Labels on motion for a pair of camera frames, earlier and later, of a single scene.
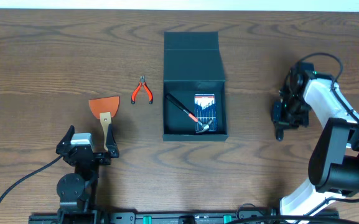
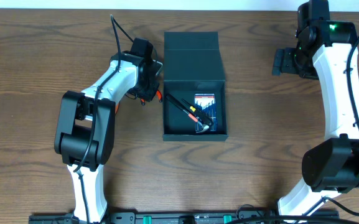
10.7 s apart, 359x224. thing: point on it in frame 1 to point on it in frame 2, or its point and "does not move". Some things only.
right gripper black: [282, 122] to [284, 61]
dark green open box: [192, 65] does not move
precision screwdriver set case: [205, 109] does not move
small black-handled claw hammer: [205, 126] does not move
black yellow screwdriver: [279, 134] to [200, 114]
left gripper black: [96, 155] to [148, 92]
